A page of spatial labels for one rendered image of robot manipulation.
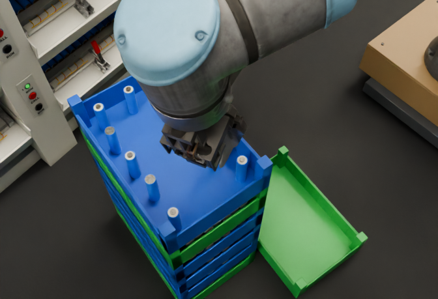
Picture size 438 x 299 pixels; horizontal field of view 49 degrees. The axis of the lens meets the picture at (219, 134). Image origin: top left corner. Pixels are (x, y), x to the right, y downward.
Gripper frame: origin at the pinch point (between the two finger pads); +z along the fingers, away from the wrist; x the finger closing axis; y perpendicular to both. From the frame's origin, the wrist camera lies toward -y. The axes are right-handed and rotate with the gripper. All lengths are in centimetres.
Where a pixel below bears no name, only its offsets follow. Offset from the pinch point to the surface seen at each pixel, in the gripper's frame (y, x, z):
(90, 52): -19, -48, 37
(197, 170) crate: 4.9, -2.9, 8.9
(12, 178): 18, -56, 45
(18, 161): 14, -55, 43
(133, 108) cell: -1.5, -18.2, 8.7
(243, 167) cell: 2.6, 4.8, 3.7
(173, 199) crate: 11.1, -4.4, 7.2
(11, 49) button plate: -4.5, -47.5, 10.0
